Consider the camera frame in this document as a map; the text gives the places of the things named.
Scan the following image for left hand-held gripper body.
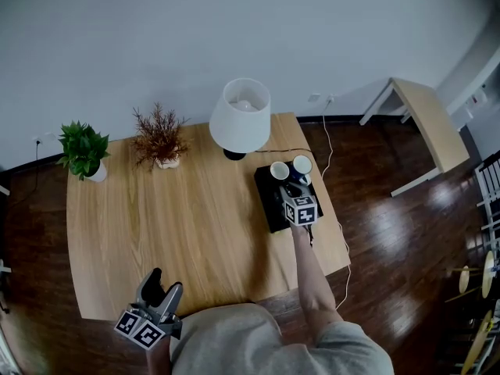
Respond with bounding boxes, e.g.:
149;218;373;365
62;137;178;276
113;302;184;352

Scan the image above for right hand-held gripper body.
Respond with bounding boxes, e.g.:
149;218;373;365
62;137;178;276
280;185;318;229

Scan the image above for blue cup white inside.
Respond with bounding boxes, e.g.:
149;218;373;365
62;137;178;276
289;154;313;187

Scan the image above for person's right forearm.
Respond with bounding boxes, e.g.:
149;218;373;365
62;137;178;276
291;224;345;345

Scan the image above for person's left forearm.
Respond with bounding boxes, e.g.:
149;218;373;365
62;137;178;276
145;336;173;375

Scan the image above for black tray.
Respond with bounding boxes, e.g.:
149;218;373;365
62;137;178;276
253;160;324;234

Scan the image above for person's grey shirt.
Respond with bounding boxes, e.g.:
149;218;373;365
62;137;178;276
169;302;396;375

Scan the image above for white shade table lamp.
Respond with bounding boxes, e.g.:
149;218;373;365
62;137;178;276
209;77;272;162

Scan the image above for brown plant in pale pot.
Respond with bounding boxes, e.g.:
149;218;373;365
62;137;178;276
130;102;191;170

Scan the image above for wooden side table white legs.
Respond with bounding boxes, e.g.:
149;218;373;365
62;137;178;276
358;77;471;198

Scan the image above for green plant in white pot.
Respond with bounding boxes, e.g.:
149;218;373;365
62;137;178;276
56;120;112;184

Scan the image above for round wooden stool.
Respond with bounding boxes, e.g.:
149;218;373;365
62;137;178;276
460;309;500;375
445;264;482;303
480;250;500;299

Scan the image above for white slatted chair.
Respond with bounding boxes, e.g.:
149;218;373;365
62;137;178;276
473;155;500;258

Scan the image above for dark lamp cable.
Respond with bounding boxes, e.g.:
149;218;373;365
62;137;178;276
253;148;313;156

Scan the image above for white power cable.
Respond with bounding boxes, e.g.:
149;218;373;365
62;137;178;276
320;96;352;312

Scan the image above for black power cable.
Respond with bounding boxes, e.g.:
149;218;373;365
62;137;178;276
7;141;41;210

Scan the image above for white wall box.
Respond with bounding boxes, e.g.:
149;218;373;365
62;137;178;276
466;88;489;113

